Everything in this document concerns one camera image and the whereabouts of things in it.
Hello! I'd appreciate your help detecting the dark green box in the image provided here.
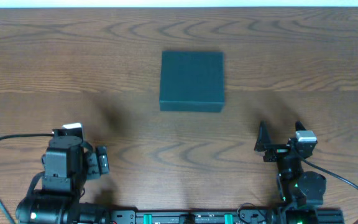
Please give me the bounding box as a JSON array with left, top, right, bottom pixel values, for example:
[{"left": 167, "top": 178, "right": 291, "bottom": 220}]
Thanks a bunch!
[{"left": 159, "top": 50, "right": 225, "bottom": 113}]

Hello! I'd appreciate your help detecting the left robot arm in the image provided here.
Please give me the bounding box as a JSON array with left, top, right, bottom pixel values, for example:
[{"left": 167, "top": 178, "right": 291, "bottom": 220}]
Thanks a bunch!
[{"left": 16, "top": 134, "right": 111, "bottom": 224}]

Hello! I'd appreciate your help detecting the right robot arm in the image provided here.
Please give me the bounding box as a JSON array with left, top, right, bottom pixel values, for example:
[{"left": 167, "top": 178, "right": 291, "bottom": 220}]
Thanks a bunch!
[{"left": 254, "top": 121, "right": 326, "bottom": 223}]

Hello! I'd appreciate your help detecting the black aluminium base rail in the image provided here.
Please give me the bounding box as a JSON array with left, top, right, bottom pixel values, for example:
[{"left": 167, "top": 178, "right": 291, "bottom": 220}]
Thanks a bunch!
[{"left": 73, "top": 202, "right": 345, "bottom": 224}]

